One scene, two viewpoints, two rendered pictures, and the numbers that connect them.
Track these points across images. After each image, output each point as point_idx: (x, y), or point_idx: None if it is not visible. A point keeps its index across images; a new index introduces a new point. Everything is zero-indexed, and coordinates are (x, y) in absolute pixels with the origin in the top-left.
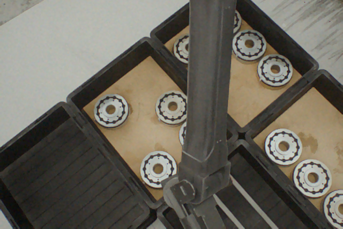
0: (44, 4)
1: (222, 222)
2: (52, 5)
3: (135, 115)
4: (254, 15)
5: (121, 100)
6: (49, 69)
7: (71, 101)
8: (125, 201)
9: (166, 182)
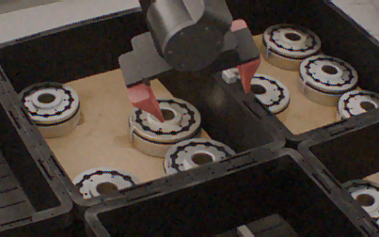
0: None
1: (227, 9)
2: None
3: (86, 128)
4: (341, 31)
5: (70, 93)
6: None
7: None
8: None
9: (134, 40)
